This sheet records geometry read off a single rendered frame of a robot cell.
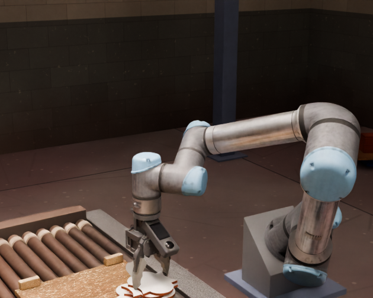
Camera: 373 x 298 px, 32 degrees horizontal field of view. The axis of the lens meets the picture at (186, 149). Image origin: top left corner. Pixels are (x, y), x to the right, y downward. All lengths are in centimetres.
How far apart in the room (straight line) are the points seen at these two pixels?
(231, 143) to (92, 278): 61
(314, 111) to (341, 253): 286
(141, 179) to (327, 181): 48
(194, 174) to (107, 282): 48
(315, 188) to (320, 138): 11
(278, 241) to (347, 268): 224
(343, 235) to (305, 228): 298
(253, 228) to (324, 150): 62
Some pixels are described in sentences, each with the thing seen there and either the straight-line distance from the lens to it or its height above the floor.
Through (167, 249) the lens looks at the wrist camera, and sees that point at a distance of 165.
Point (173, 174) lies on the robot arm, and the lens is 161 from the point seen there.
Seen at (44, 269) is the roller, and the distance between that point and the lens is 204.
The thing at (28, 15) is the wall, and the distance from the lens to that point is 630.
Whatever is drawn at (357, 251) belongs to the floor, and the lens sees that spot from 439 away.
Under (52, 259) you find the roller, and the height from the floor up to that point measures 92.
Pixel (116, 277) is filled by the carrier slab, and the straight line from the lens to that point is 193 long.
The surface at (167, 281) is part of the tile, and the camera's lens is 177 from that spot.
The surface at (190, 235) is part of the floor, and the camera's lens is 446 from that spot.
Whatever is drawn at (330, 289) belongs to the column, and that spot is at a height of 87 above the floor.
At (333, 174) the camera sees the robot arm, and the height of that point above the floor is 140.
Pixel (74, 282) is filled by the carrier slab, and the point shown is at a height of 94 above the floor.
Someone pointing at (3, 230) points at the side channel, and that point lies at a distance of 229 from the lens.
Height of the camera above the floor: 184
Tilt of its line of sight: 17 degrees down
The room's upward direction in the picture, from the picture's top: straight up
